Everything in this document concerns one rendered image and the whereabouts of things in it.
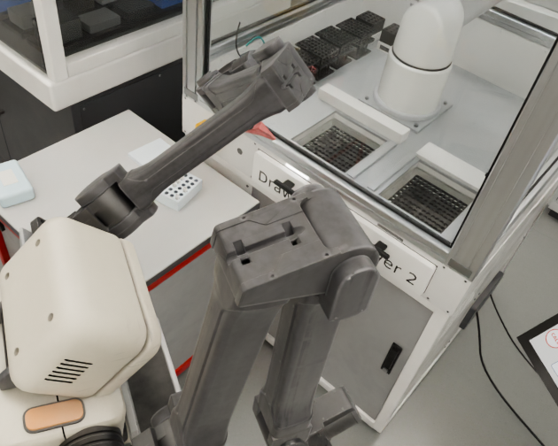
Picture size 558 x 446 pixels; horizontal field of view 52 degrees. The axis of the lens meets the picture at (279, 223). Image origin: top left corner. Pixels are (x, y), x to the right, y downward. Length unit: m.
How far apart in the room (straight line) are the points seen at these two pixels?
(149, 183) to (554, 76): 0.73
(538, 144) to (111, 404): 0.89
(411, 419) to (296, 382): 1.65
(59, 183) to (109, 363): 1.11
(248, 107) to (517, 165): 0.59
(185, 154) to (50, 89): 1.09
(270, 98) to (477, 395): 1.79
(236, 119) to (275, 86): 0.08
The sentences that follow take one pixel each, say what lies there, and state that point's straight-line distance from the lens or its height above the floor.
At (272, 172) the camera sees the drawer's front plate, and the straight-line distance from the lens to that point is 1.64.
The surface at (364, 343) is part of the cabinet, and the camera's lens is 1.87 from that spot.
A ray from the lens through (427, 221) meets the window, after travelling 1.44.
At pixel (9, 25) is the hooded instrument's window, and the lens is 2.07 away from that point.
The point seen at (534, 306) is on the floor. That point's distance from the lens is 2.86.
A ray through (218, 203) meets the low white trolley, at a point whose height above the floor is 0.76.
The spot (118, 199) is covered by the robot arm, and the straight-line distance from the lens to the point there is 1.00.
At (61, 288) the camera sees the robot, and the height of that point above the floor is 1.39.
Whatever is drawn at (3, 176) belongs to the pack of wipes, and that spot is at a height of 0.81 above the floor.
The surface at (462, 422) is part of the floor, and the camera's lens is 2.38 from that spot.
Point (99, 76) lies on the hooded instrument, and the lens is 2.06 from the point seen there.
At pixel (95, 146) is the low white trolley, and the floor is 0.76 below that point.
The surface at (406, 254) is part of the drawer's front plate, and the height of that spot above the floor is 0.92.
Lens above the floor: 1.97
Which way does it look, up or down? 46 degrees down
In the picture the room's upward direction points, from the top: 10 degrees clockwise
